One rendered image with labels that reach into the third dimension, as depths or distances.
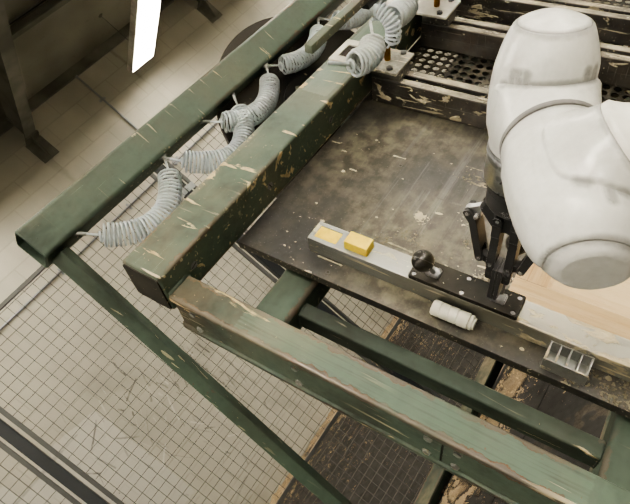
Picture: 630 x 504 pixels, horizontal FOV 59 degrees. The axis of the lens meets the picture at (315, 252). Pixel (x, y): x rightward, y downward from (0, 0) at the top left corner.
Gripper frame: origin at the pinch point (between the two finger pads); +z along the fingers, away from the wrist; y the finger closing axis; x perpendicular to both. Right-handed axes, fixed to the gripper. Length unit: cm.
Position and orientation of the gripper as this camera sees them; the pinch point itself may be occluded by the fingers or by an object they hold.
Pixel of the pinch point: (497, 278)
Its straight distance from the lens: 89.6
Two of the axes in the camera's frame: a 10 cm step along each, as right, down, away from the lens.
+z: 1.1, 6.4, 7.6
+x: 5.3, -6.8, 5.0
